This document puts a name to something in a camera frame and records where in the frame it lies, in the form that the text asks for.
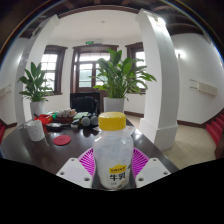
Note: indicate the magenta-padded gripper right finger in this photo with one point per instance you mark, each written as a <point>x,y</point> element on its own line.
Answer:
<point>151,171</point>

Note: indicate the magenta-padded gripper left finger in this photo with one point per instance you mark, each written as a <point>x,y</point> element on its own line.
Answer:
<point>75,171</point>

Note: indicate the yellow-capped clear plastic bottle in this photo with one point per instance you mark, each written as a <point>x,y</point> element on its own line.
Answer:
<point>113,153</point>

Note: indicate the flat round red coaster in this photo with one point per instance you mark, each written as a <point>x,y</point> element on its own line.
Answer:
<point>62,140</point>

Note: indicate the flat black case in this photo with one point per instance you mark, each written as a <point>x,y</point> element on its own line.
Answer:
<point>56,126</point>

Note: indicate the white speckled cup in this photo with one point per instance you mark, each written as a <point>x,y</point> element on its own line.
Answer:
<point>35,131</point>

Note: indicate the black office chair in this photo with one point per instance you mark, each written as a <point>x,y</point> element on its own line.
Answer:
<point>85,103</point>

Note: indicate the green plant in white pot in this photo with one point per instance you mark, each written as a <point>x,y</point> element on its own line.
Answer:
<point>35,86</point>
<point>120,76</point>

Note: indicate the brown wooden glazed door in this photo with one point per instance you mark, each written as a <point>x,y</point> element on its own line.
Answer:
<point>85,70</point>

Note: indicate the brown-framed window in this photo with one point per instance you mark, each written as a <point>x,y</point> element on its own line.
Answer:
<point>48,66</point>
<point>140,55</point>

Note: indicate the green exit sign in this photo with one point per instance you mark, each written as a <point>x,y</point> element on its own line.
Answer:
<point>89,42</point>

